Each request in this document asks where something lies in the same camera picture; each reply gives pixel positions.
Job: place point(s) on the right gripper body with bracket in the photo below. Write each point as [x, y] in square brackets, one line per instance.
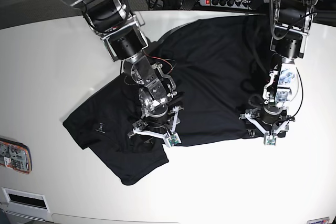
[161, 126]

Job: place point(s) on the left gripper body with bracket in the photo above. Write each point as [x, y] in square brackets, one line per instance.
[271, 122]

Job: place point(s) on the black T-shirt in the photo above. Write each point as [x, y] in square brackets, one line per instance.
[219, 68]

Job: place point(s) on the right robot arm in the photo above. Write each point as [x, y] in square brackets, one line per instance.
[119, 30]

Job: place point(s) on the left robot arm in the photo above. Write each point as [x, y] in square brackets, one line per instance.
[290, 22]

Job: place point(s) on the sticker at table edge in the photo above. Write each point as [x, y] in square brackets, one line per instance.
[324, 220]

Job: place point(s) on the white power strip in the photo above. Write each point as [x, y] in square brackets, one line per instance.
[238, 4]

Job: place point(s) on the orange clear parts box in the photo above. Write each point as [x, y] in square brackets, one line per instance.
[16, 156]

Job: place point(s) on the white table cable slot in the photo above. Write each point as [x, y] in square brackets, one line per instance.
[17, 198]

